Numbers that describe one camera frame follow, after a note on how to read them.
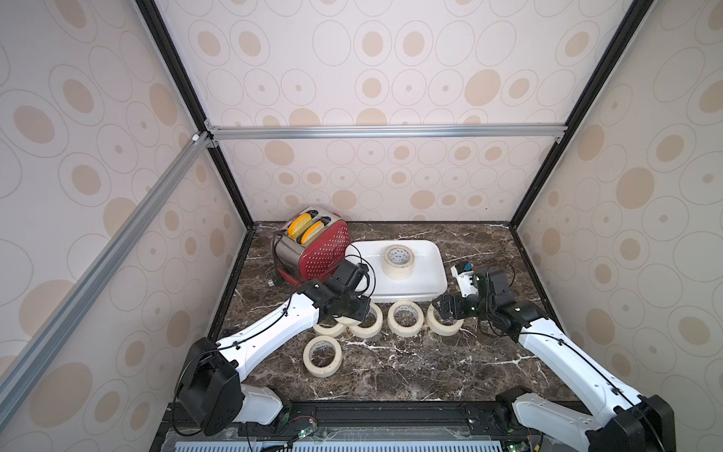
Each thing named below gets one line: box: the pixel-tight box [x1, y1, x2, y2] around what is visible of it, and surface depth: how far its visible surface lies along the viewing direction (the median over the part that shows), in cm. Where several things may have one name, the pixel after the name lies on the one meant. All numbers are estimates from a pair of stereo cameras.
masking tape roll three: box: [386, 300, 425, 338], surface depth 91 cm
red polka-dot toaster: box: [272, 205, 352, 288], surface depth 94 cm
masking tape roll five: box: [350, 302, 384, 339], surface depth 90 cm
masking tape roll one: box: [303, 335, 343, 378], surface depth 83 cm
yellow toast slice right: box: [300, 220, 324, 245], surface depth 91 cm
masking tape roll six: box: [312, 322, 347, 338], surface depth 89 cm
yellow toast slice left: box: [287, 212, 313, 240], surface depth 93 cm
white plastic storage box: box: [344, 240, 449, 303], surface depth 105 cm
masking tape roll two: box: [382, 244, 416, 281], surface depth 103 cm
